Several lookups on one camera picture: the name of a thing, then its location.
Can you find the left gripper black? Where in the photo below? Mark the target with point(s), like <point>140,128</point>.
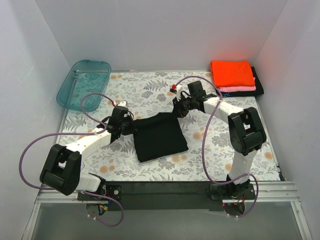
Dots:
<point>127,125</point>

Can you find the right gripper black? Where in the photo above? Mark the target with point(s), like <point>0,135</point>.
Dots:
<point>180,107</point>

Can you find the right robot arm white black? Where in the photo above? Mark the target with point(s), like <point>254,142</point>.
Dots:
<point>246,133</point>

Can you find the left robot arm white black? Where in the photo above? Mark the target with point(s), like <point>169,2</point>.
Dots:
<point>62,168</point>

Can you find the orange folded t-shirt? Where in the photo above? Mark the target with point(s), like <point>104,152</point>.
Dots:
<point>232,73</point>

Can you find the pink folded t-shirt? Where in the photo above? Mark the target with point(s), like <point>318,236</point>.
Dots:
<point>236,88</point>

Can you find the floral patterned table mat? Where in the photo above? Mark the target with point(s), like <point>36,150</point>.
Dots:
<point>209,154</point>

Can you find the teal transparent plastic bin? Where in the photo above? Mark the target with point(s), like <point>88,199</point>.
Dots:
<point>81,89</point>

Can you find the black folded t-shirt with logo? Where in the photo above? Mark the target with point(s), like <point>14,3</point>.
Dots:
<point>257,92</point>

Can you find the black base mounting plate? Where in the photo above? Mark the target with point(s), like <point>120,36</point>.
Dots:
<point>174,195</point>

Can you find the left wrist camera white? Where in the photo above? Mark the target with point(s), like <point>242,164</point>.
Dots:
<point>122,103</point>

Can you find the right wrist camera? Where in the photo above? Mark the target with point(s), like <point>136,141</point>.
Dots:
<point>177,90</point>

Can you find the aluminium frame rail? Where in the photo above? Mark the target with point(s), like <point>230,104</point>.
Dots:
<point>269,191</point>

